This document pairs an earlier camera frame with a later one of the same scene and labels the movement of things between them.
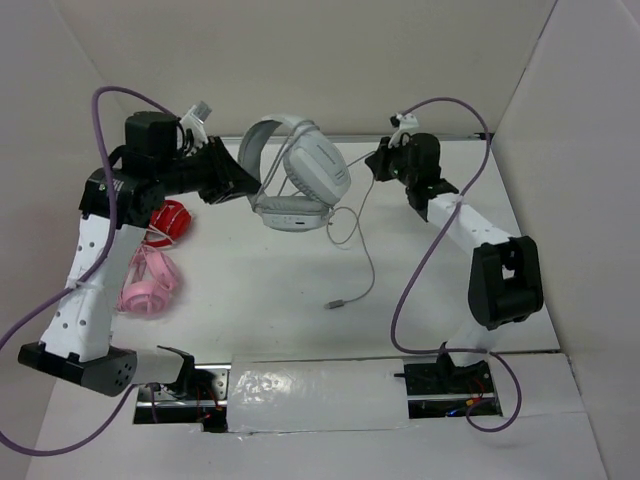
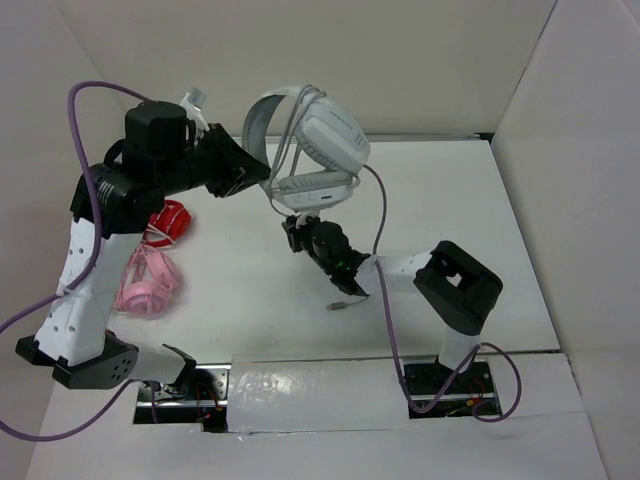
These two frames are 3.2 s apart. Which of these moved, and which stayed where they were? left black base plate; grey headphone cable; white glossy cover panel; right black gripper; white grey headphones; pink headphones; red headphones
Moved: grey headphone cable; right black gripper; white grey headphones
Stayed: red headphones; left black base plate; white glossy cover panel; pink headphones
